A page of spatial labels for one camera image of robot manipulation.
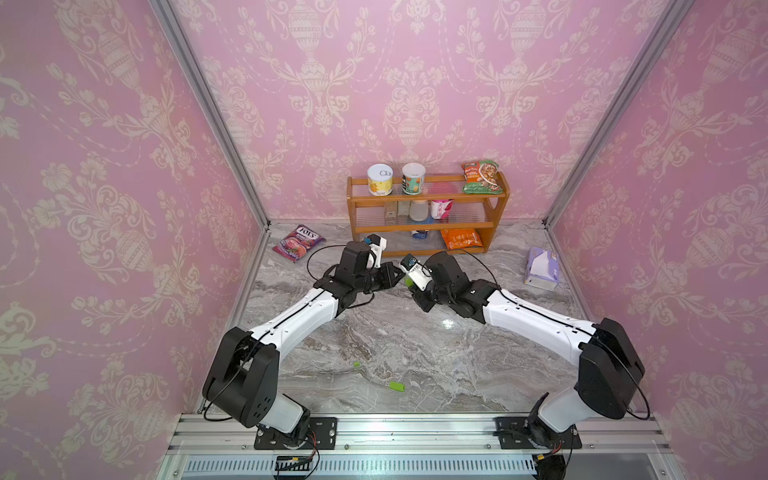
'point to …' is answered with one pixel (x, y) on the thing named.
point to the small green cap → (357, 364)
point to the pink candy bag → (295, 245)
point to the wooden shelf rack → (388, 216)
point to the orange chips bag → (457, 238)
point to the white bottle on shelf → (418, 210)
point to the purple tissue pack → (542, 269)
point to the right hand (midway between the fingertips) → (413, 283)
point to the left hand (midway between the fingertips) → (407, 276)
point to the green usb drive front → (397, 386)
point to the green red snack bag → (482, 178)
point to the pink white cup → (440, 208)
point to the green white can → (413, 178)
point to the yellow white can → (380, 179)
